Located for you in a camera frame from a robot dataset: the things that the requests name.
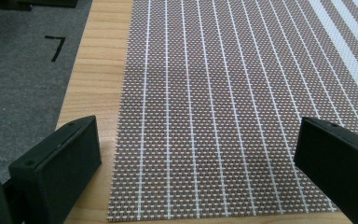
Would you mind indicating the brown woven striped placemat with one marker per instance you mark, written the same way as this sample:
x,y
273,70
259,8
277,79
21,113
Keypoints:
x,y
217,109

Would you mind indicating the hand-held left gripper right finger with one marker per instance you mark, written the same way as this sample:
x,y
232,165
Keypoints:
x,y
338,168

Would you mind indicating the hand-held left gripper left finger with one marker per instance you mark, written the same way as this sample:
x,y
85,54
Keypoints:
x,y
56,168

